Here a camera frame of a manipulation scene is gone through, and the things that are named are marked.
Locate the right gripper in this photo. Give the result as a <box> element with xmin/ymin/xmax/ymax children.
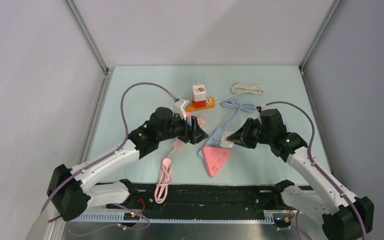
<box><xmin>227</xmin><ymin>117</ymin><xmax>272</xmax><ymax>149</ymax></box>

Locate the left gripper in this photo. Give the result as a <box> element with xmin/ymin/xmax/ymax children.
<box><xmin>157</xmin><ymin>110</ymin><xmax>208</xmax><ymax>144</ymax></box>

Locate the white adapter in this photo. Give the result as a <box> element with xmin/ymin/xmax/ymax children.
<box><xmin>220</xmin><ymin>131</ymin><xmax>234</xmax><ymax>149</ymax></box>

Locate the pink triangular power strip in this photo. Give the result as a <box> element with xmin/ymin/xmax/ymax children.
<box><xmin>201</xmin><ymin>146</ymin><xmax>232</xmax><ymax>178</ymax></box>

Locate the red cube socket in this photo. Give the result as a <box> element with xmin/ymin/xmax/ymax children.
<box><xmin>192</xmin><ymin>99</ymin><xmax>207</xmax><ymax>109</ymax></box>

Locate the orange power strip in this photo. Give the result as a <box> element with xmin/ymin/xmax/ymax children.
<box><xmin>186</xmin><ymin>97</ymin><xmax>216</xmax><ymax>113</ymax></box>

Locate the white cube socket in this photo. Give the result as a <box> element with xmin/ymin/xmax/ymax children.
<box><xmin>192</xmin><ymin>84</ymin><xmax>207</xmax><ymax>102</ymax></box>

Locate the pink adapter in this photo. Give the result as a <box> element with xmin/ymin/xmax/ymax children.
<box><xmin>185</xmin><ymin>112</ymin><xmax>192</xmax><ymax>122</ymax></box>

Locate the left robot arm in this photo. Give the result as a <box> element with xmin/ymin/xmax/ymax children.
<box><xmin>46</xmin><ymin>99</ymin><xmax>209</xmax><ymax>222</ymax></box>

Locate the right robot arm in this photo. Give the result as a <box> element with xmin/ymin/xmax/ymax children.
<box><xmin>225</xmin><ymin>108</ymin><xmax>374</xmax><ymax>240</ymax></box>

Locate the white power strip cable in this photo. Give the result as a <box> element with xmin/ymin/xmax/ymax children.
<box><xmin>215</xmin><ymin>83</ymin><xmax>266</xmax><ymax>104</ymax></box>

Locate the pink coiled cable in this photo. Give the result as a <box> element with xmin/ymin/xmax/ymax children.
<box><xmin>153</xmin><ymin>149</ymin><xmax>177</xmax><ymax>204</ymax></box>

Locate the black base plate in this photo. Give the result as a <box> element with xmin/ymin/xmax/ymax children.
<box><xmin>121</xmin><ymin>180</ymin><xmax>293</xmax><ymax>221</ymax></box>

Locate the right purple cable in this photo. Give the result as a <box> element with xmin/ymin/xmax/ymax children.
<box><xmin>259</xmin><ymin>101</ymin><xmax>368</xmax><ymax>240</ymax></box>

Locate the purple cable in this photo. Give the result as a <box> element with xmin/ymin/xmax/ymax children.
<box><xmin>259</xmin><ymin>101</ymin><xmax>368</xmax><ymax>240</ymax></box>
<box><xmin>40</xmin><ymin>82</ymin><xmax>180</xmax><ymax>238</ymax></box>

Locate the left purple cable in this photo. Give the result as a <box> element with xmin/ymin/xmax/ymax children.
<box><xmin>40</xmin><ymin>82</ymin><xmax>180</xmax><ymax>238</ymax></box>

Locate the aluminium frame rail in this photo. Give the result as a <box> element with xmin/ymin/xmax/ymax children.
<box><xmin>55</xmin><ymin>188</ymin><xmax>357</xmax><ymax>225</ymax></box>

